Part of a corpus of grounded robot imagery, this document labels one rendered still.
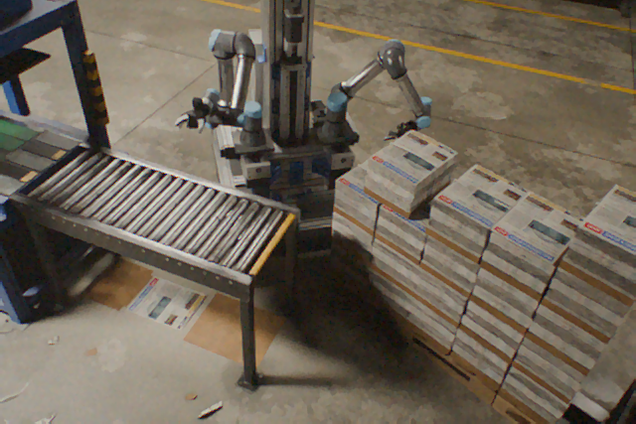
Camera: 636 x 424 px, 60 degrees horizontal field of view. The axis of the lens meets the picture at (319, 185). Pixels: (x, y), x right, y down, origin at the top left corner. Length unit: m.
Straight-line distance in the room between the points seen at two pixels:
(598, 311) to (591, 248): 0.28
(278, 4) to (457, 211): 1.40
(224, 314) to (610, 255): 2.09
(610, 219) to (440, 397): 1.35
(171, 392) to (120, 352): 0.40
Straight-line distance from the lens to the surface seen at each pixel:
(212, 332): 3.31
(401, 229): 2.81
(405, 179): 2.64
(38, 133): 3.58
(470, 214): 2.52
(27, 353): 3.49
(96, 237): 2.87
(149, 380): 3.20
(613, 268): 2.34
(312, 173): 3.39
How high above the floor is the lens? 2.67
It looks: 39 degrees down
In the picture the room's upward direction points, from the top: 4 degrees clockwise
